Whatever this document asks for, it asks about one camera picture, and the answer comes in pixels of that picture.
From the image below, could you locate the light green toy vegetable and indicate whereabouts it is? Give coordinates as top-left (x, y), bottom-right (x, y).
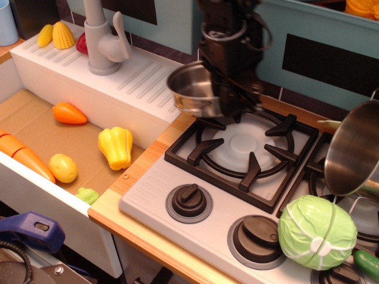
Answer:
top-left (75, 188), bottom-right (99, 205)

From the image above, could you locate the right black stove knob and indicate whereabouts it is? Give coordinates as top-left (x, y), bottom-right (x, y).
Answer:
top-left (310, 262), bottom-right (367, 284)

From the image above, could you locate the left black stove knob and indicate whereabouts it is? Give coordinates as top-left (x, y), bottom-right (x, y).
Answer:
top-left (165, 183), bottom-right (213, 224)

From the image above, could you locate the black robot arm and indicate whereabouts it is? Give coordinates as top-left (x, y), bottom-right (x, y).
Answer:
top-left (193, 1), bottom-right (270, 118)

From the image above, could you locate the white toy sink unit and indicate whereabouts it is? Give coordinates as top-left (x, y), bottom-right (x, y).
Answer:
top-left (1, 38), bottom-right (179, 278)

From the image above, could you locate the green toy cucumber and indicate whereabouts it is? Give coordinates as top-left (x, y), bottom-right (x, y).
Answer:
top-left (353, 250), bottom-right (378, 281)

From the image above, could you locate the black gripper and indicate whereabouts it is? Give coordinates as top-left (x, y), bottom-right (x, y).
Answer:
top-left (199, 17), bottom-right (265, 117)

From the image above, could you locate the small steel pot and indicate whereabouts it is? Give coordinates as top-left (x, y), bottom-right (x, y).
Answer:
top-left (166, 61), bottom-right (223, 118)

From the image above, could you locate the blue clamp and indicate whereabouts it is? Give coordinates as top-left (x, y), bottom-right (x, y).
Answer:
top-left (1, 211), bottom-right (66, 254)

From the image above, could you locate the black left burner grate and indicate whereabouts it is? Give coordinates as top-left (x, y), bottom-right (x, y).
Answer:
top-left (165, 110), bottom-right (319, 214)

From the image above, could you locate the large orange toy carrot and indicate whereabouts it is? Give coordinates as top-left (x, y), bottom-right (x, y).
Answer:
top-left (1, 129), bottom-right (56, 183)

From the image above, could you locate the yellow toy corn cob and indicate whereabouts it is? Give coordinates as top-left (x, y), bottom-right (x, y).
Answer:
top-left (52, 22), bottom-right (76, 50)

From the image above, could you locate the black right burner grate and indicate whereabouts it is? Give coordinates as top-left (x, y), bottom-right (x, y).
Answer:
top-left (277, 133), bottom-right (378, 244)

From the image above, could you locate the black stove knob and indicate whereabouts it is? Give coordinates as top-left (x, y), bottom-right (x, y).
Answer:
top-left (227, 215), bottom-right (287, 270)
top-left (310, 262), bottom-right (367, 284)
top-left (165, 183), bottom-right (213, 224)

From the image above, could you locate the middle black stove knob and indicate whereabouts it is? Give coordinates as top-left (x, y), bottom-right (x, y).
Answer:
top-left (227, 215), bottom-right (287, 270)

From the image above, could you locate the green toy cabbage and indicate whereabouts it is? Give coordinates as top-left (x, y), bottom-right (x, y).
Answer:
top-left (278, 195), bottom-right (358, 270)

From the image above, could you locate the large steel pot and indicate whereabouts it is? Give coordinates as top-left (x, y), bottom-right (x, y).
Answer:
top-left (324, 101), bottom-right (378, 199)

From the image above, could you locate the yellow toy potato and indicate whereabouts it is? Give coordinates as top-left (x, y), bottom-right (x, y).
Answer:
top-left (49, 153), bottom-right (78, 183)

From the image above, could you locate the black burner grate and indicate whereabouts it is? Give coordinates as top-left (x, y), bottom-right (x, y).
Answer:
top-left (165, 110), bottom-right (319, 214)
top-left (277, 133), bottom-right (378, 244)

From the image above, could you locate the black metal device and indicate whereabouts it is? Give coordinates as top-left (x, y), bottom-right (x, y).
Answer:
top-left (1, 241), bottom-right (91, 284)

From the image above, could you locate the yellow toy in cabinet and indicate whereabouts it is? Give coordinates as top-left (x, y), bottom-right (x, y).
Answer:
top-left (345, 0), bottom-right (378, 21)

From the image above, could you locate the small yellow toy vegetable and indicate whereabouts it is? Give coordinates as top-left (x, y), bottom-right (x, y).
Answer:
top-left (37, 24), bottom-right (53, 47)

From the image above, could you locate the small orange toy carrot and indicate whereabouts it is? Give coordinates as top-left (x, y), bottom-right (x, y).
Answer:
top-left (52, 102), bottom-right (87, 124)

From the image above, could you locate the yellow toy bell pepper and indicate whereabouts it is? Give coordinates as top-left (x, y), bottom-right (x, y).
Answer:
top-left (98, 127), bottom-right (133, 170)

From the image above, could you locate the grey toy faucet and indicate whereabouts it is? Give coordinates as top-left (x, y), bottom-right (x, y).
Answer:
top-left (83, 1), bottom-right (132, 76)

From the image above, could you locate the grey toy stove top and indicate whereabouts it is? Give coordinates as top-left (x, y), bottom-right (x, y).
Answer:
top-left (118, 106), bottom-right (379, 284)

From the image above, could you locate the teal cabinet with black window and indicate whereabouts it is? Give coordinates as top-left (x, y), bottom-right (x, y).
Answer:
top-left (256, 1), bottom-right (378, 111)

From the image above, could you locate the red toy pepper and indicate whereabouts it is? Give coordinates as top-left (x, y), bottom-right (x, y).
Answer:
top-left (76, 33), bottom-right (88, 55)

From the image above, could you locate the light blue cup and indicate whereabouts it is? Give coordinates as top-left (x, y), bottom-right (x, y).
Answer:
top-left (0, 0), bottom-right (19, 47)

